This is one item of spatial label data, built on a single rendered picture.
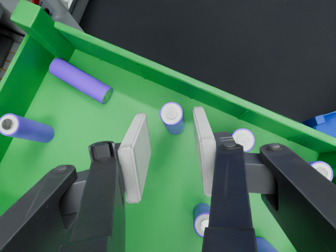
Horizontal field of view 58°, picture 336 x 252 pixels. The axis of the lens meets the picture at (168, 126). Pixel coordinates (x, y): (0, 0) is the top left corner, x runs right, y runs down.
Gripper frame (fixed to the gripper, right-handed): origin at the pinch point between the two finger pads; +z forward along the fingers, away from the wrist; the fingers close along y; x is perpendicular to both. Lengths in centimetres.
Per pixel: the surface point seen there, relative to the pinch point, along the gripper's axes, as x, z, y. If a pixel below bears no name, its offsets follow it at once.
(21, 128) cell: 0.7, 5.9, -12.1
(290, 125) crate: -1.4, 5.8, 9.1
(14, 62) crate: 5.7, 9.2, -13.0
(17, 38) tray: 10, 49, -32
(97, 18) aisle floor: 13, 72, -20
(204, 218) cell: -6.6, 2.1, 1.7
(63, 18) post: 13, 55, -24
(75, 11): 15, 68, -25
